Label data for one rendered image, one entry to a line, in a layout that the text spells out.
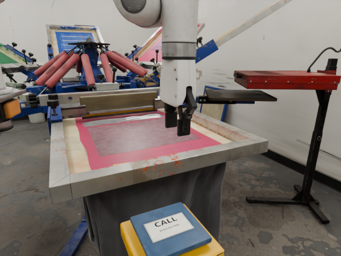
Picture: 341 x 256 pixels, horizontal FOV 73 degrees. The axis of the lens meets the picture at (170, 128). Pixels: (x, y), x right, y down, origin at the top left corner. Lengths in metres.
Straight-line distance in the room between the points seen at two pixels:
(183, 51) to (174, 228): 0.33
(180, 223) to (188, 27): 0.36
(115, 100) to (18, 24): 4.26
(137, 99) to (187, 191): 0.53
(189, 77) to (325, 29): 2.26
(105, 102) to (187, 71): 0.64
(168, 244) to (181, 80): 0.30
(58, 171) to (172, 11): 0.41
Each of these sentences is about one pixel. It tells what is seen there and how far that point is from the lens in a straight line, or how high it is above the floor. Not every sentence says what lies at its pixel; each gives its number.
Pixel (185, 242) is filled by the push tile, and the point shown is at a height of 0.97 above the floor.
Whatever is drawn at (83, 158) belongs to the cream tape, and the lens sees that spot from 0.69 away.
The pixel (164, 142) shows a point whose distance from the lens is 0.76.
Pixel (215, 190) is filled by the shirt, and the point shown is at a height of 0.80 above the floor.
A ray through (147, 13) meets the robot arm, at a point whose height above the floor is 1.30.
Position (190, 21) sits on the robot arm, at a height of 1.29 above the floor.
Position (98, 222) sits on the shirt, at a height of 0.81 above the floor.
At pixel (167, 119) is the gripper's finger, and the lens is 0.57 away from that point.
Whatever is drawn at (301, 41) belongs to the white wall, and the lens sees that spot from 2.78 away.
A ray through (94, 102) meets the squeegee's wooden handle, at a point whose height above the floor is 1.03.
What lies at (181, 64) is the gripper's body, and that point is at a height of 1.21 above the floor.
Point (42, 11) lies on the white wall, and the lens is 5.23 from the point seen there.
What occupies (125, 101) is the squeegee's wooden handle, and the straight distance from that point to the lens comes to 1.08.
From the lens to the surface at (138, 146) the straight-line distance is 0.73.
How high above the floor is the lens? 1.23
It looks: 18 degrees down
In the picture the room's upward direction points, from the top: straight up
